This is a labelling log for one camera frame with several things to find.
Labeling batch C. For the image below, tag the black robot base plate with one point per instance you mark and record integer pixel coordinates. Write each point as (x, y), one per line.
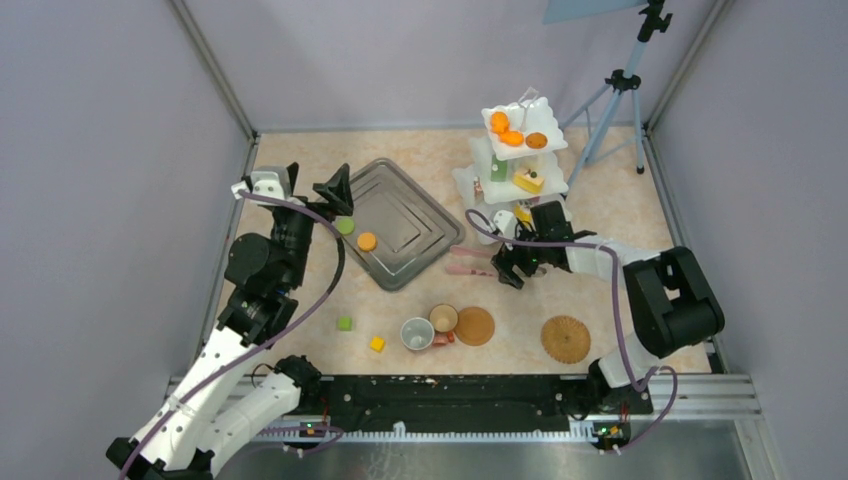
(467, 403)

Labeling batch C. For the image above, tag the ribbed brown round coaster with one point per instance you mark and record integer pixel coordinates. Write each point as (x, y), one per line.
(566, 339)

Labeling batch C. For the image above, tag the light blue tripod stand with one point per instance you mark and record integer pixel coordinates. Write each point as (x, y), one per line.
(600, 108)

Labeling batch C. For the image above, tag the green cake cube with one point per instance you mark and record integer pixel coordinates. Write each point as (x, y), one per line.
(499, 170)

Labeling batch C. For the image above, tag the green macaron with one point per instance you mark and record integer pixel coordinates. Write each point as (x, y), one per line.
(345, 225)

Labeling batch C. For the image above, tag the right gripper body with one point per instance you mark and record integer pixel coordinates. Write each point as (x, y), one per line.
(527, 259)

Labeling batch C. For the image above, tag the brown round cookie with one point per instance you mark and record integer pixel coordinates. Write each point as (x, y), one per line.
(536, 140)

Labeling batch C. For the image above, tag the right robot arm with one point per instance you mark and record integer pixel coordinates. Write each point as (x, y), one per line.
(661, 300)

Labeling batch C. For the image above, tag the white three-tier serving stand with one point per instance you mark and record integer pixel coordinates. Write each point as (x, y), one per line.
(530, 113)

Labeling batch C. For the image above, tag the orange flower cookie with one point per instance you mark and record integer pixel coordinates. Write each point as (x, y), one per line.
(499, 122)

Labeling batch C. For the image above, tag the orange round macaron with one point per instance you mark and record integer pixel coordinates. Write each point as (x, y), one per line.
(367, 242)

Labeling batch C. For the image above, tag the white strawberry cake slice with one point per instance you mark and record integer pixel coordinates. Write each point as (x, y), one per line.
(478, 191)

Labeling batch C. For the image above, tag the smooth brown round coaster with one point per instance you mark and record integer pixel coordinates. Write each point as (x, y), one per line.
(475, 326)

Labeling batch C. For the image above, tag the yellow cheese cake wedge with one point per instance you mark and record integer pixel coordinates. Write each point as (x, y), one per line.
(522, 212)

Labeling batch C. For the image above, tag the grey-white cup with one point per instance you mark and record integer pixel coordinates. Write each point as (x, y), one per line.
(417, 334)

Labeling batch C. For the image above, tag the yellow cube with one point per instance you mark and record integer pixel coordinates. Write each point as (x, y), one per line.
(377, 344)

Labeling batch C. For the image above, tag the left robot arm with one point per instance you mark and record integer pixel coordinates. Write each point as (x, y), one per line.
(194, 434)

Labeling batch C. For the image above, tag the orange bear cookie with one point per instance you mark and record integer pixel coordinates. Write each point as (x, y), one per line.
(511, 138)

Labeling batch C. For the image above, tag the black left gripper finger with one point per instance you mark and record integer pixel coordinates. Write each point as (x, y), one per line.
(291, 175)
(336, 194)

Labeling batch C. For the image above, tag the silver metal tray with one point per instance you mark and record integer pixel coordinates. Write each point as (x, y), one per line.
(413, 229)

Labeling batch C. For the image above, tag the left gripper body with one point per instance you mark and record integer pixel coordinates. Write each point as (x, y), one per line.
(302, 206)

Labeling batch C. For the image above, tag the brown cup with red handle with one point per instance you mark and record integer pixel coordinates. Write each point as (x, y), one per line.
(443, 318)

